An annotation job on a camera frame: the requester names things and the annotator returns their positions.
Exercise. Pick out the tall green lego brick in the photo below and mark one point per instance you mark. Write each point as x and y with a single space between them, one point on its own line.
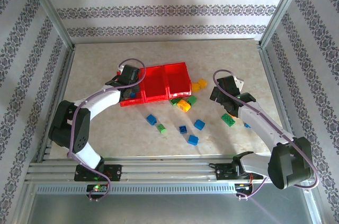
192 100

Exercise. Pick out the large yellow lego brick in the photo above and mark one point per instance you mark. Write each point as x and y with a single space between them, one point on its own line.
184 105

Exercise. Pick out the dark blue lego brick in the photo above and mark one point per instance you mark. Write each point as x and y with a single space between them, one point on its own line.
182 129

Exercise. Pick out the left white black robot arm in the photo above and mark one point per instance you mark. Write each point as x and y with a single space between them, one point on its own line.
79 128

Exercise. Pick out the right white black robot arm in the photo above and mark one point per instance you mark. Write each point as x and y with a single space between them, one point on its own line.
265 126

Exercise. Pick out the long green lego brick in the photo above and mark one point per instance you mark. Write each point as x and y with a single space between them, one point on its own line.
228 120

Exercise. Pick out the controller board with lights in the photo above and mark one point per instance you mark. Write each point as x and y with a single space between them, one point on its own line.
96 188
242 187

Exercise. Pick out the grey metal panel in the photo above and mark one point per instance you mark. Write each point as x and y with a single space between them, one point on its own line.
159 210

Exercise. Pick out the aluminium side rail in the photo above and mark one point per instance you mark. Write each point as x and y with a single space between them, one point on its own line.
271 75
64 75

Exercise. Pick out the aluminium front rail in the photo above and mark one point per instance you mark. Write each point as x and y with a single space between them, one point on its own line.
164 168

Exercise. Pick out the aluminium frame post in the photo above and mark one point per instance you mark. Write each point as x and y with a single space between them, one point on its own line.
53 14
281 9

